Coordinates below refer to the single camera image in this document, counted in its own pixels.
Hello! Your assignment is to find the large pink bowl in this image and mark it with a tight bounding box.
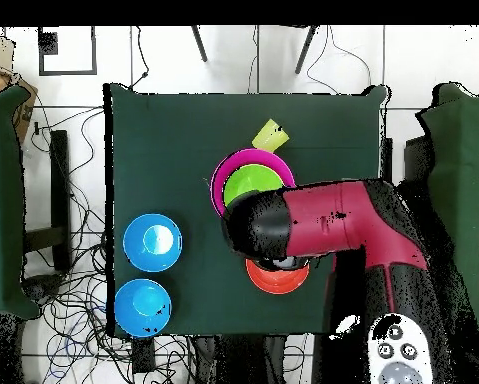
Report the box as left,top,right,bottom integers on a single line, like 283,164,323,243
209,148,297,219

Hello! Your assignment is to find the large orange-red bowl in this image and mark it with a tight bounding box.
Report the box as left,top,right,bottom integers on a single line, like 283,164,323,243
245,258,311,296

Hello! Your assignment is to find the long black bar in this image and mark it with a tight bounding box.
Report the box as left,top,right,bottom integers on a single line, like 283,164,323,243
49,129,72,273

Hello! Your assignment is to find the yellow plastic cup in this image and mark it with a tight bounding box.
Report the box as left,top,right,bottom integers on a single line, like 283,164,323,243
251,118,291,154

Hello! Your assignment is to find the black stand with knob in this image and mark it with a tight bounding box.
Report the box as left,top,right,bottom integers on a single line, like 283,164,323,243
20,273,66,307

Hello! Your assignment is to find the large blue bowl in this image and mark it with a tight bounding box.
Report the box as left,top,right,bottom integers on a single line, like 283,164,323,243
113,278,173,339
122,213,183,273

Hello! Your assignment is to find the dark green tablecloth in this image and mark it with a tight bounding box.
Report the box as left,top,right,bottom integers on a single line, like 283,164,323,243
103,82,390,337

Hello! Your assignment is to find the green covered side table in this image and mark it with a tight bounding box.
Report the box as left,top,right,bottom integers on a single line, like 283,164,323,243
0,85,40,319
416,82,479,337

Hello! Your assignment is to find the black box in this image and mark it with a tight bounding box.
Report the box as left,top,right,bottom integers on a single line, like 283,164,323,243
402,135,432,187

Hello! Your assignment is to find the black tripod leg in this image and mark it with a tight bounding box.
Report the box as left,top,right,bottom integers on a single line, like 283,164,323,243
294,26,319,75
190,26,209,63

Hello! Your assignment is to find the green bowl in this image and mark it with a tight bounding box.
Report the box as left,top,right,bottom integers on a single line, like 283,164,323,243
222,163,286,209

